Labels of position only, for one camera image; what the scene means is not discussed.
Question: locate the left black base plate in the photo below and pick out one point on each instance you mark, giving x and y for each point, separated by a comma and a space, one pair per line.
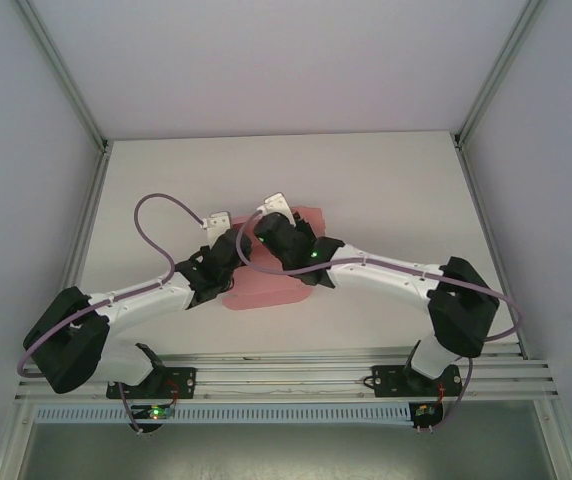
183, 382

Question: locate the right aluminium side rail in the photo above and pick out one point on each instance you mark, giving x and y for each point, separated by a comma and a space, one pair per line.
488, 225

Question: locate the aluminium frame post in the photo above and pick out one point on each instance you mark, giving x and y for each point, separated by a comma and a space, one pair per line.
498, 70
63, 70

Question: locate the aluminium mounting rail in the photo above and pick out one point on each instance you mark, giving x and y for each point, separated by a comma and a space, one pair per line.
286, 377

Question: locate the right aluminium frame post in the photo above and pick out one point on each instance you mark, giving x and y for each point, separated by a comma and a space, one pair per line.
498, 70

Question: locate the pink paper box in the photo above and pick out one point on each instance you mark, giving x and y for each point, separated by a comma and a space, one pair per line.
266, 295

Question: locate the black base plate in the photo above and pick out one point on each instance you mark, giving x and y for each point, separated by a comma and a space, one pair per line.
183, 382
388, 382

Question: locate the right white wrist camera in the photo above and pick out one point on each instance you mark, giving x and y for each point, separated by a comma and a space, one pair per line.
276, 204

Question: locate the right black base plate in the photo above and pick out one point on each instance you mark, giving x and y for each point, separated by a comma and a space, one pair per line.
388, 382

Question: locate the left green circuit board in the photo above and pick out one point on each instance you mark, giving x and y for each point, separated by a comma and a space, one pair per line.
155, 413

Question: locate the right green circuit board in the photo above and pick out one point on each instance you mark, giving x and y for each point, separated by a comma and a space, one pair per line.
424, 411

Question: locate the left aluminium side rail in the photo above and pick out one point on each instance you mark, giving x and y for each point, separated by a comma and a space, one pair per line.
83, 225

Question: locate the aluminium side rail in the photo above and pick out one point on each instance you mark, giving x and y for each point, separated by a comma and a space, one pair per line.
83, 225
488, 225

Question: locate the green circuit board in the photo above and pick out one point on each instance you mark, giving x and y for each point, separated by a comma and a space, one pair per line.
424, 411
155, 413

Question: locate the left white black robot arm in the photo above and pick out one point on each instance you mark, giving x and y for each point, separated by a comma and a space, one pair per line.
136, 305

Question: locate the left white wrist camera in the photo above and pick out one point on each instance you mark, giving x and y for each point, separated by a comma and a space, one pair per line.
217, 225

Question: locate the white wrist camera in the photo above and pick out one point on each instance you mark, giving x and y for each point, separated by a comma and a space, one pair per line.
276, 204
217, 225

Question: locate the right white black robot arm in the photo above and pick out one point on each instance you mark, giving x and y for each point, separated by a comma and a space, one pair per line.
391, 277

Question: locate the left aluminium frame post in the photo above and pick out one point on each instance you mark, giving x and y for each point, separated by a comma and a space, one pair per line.
63, 70

